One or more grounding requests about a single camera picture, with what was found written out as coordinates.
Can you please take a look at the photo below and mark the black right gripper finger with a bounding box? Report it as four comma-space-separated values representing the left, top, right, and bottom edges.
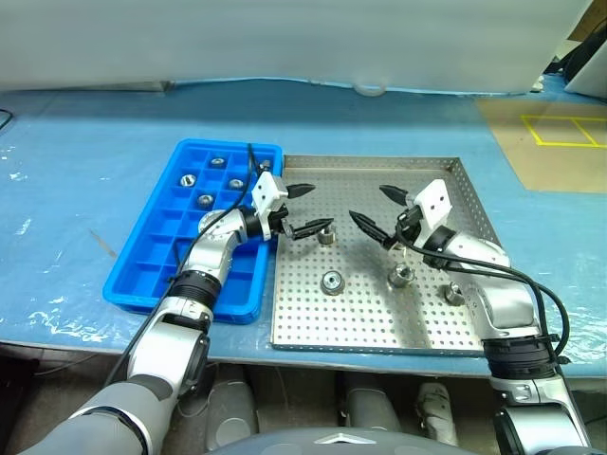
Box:
378, 184, 410, 207
347, 210, 395, 249

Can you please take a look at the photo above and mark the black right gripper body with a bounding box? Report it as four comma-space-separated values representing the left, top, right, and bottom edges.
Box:
389, 203, 426, 250

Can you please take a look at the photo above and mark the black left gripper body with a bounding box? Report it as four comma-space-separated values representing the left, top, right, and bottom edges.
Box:
270, 200, 298, 241

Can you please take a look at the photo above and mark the blue compartment tray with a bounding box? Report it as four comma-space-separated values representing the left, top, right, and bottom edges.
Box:
102, 137, 285, 326

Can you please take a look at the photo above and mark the perforated metal tray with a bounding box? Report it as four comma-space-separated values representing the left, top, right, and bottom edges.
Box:
268, 155, 511, 357

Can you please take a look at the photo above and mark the white tape roll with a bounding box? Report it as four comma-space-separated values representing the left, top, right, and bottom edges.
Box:
351, 82, 386, 99

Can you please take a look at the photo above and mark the white backdrop sheet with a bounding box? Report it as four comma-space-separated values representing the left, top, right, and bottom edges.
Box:
0, 0, 603, 94

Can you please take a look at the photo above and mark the brown cardboard sheet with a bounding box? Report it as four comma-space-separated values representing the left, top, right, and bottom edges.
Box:
476, 97, 607, 194

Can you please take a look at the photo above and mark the grey rounded cylinder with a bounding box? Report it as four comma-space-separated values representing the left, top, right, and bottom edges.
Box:
341, 373, 404, 432
204, 373, 260, 451

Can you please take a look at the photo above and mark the grey metal bar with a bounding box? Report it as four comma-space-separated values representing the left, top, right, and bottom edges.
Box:
61, 79, 175, 96

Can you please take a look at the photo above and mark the blue plastic table cover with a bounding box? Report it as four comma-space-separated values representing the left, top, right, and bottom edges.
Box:
0, 75, 607, 375

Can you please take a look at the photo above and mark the grey robot torso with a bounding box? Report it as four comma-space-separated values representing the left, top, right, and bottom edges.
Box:
203, 424, 456, 455

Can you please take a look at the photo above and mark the white foam board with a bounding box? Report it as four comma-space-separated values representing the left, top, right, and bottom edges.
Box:
562, 37, 607, 99

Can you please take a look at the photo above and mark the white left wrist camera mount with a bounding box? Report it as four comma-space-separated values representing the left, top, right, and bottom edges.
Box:
249, 171, 290, 240

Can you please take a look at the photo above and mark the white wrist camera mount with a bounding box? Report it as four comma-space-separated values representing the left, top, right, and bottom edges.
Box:
249, 171, 290, 240
408, 178, 451, 231

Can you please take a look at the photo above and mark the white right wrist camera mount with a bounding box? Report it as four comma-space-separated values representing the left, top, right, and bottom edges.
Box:
408, 178, 451, 231

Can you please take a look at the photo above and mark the white wrapped post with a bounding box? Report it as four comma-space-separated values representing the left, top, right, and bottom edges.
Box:
415, 381, 459, 449

